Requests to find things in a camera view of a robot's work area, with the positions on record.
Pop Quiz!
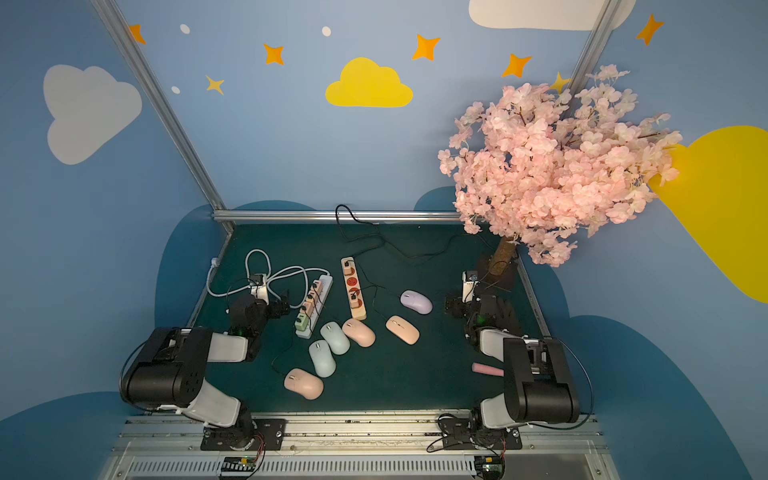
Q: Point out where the white power strip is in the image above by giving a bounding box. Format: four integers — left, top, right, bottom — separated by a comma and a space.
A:
294, 275, 333, 339

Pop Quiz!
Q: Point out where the light blue wireless mouse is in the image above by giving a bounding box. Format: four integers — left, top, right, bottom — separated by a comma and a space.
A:
309, 340, 336, 378

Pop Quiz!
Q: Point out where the pink wireless mouse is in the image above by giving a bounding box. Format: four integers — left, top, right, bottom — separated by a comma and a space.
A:
283, 368, 324, 400
342, 319, 376, 348

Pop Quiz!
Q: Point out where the pink wireless mouse front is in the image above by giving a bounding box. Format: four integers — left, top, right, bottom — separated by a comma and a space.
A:
283, 368, 324, 400

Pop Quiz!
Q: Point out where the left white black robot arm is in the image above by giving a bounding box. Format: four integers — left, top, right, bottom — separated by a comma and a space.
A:
119, 294, 290, 451

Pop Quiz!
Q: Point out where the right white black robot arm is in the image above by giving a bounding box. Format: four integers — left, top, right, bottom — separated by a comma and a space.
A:
445, 294, 581, 430

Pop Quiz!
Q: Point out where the pink purple garden rake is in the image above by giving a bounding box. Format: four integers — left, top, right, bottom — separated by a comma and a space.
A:
471, 363, 505, 377

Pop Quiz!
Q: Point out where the beige wooden power strip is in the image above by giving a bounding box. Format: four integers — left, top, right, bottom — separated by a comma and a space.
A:
341, 257, 367, 321

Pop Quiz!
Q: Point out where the green circuit board left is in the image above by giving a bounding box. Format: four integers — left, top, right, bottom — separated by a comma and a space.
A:
218, 456, 258, 480

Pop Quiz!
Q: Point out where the green circuit board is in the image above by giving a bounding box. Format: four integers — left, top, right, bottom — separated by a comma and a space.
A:
473, 455, 505, 480
218, 456, 258, 480

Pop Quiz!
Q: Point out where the pink cherry blossom tree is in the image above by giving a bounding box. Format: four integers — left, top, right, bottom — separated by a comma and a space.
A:
438, 65, 682, 279

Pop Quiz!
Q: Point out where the green circuit board right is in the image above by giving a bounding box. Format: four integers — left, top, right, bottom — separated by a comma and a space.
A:
473, 455, 505, 480

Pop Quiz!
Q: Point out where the white power cable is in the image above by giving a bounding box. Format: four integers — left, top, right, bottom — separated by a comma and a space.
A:
205, 248, 331, 310

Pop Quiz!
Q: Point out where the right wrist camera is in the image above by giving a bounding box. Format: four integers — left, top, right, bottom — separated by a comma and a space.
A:
461, 270, 479, 303

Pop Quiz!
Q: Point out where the purple wireless mouse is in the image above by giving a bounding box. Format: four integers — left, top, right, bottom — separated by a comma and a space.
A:
400, 290, 433, 315

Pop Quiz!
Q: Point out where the peach wireless mouse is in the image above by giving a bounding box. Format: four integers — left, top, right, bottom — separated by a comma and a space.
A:
385, 315, 420, 345

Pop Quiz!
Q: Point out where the light green wireless mouse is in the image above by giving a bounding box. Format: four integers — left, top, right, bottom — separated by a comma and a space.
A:
320, 322, 350, 356

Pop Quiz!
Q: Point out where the black power cable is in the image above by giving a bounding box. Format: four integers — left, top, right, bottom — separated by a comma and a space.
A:
334, 203, 499, 263

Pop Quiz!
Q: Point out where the aluminium back frame bar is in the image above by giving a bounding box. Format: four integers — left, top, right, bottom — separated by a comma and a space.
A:
213, 208, 460, 224

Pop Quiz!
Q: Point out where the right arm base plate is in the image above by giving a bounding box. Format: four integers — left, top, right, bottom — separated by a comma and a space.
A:
436, 414, 523, 452

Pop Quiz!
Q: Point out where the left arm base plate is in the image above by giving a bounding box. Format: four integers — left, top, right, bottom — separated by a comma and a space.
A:
200, 418, 287, 452

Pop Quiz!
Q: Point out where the aluminium front rail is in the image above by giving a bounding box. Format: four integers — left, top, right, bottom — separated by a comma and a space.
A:
99, 410, 619, 479

